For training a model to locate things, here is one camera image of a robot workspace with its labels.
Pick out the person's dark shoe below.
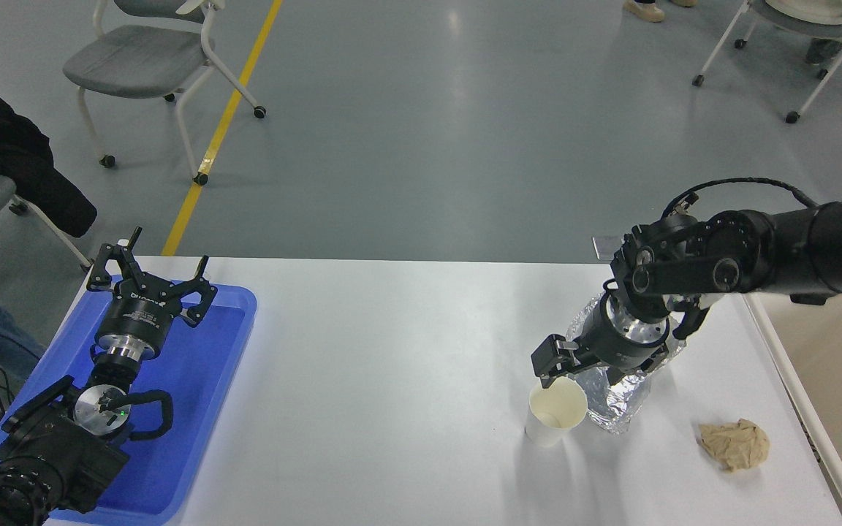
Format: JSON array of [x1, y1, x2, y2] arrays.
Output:
[[806, 38, 842, 65]]

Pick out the crumpled silver foil tray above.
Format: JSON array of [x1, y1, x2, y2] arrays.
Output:
[[566, 292, 688, 435]]

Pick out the blue plastic tray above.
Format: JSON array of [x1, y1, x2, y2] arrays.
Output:
[[0, 281, 258, 525]]

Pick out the large pale bin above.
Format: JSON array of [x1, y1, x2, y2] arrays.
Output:
[[745, 291, 842, 526]]

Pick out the crumpled tan paper ball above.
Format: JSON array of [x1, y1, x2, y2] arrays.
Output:
[[698, 419, 770, 473]]

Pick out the grey chair with white frame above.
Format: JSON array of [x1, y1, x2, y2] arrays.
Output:
[[63, 0, 268, 186], [691, 0, 842, 125]]

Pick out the white paper cup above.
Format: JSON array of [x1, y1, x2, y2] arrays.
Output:
[[525, 376, 589, 448]]

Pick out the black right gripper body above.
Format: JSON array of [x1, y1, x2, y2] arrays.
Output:
[[575, 297, 670, 373]]

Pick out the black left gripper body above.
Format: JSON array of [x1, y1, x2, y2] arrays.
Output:
[[96, 280, 178, 346]]

